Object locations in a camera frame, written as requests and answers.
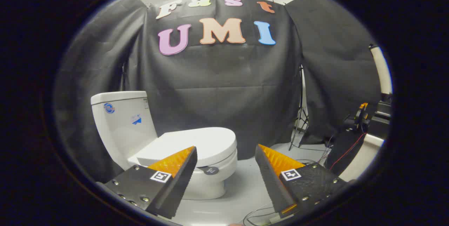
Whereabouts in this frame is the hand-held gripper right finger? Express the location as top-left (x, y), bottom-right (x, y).
top-left (255, 144), bottom-right (348, 219)

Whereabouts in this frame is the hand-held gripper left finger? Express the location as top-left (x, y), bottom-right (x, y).
top-left (104, 146), bottom-right (197, 219)

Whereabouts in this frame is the black equipment box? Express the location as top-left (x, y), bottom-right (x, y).
top-left (368, 94), bottom-right (392, 139)

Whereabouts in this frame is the white tube light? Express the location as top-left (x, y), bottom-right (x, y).
top-left (368, 44), bottom-right (393, 95)

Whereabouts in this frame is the black and orange device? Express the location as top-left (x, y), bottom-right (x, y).
top-left (344, 102), bottom-right (369, 132)

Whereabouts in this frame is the black tripod light stand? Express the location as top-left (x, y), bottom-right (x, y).
top-left (288, 65), bottom-right (310, 151)

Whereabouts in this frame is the white toilet tank lid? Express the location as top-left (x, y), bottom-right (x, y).
top-left (91, 91), bottom-right (148, 106)

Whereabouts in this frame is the white toilet seat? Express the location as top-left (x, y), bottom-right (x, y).
top-left (195, 149), bottom-right (238, 170)

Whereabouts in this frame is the white toilet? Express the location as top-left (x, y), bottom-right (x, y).
top-left (91, 91), bottom-right (238, 200)

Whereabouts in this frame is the black backdrop cloth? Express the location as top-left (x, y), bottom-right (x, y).
top-left (54, 0), bottom-right (383, 184)

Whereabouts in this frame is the red cable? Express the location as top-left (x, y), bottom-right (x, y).
top-left (329, 133), bottom-right (367, 171)

